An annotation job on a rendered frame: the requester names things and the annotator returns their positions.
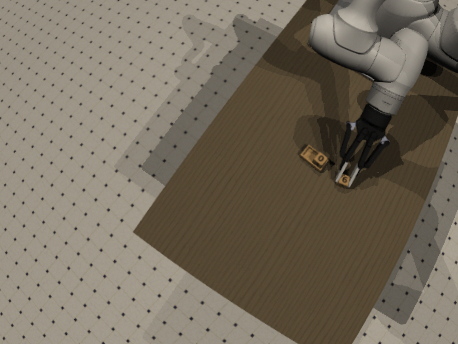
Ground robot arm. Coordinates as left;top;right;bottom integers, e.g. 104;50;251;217
308;0;458;115

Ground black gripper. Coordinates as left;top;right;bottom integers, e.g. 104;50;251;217
335;104;392;188

